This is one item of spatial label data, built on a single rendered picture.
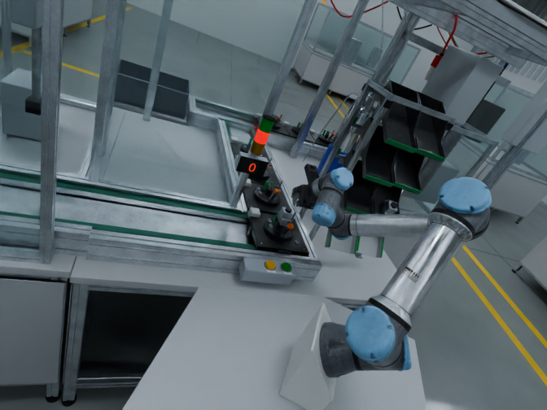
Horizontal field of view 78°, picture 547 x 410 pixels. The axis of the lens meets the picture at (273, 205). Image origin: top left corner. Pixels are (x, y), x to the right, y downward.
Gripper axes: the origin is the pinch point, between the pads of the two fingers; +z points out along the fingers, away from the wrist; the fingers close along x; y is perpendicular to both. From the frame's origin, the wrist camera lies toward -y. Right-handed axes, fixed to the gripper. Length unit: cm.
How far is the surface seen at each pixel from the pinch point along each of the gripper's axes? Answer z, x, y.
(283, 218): 6.6, -1.3, 8.9
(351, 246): 5.0, 32.9, 17.0
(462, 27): -1, 114, -135
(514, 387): 69, 243, 99
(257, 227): 14.4, -9.8, 12.9
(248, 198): 28.7, -10.2, -3.6
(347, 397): -21, 13, 71
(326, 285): 9.9, 23.3, 34.8
